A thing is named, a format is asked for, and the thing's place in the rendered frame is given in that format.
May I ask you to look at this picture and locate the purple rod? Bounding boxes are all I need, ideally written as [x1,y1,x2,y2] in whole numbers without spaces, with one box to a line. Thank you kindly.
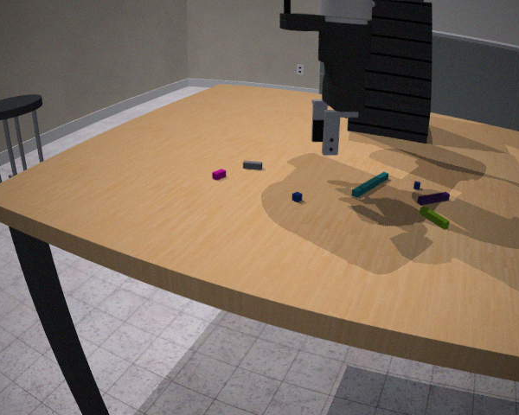
[418,192,450,206]

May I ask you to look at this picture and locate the lime green rod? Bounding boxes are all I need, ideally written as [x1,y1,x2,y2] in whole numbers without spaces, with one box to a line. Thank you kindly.
[420,207,450,229]

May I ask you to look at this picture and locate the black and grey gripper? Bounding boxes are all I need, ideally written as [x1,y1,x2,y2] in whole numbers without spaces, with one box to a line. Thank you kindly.
[279,0,375,156]

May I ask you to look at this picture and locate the turquoise rod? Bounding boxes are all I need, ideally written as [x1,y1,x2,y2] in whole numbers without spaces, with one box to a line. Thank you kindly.
[352,172,388,198]

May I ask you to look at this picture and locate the small magenta block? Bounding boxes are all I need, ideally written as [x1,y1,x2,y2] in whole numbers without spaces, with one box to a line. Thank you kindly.
[212,169,226,180]

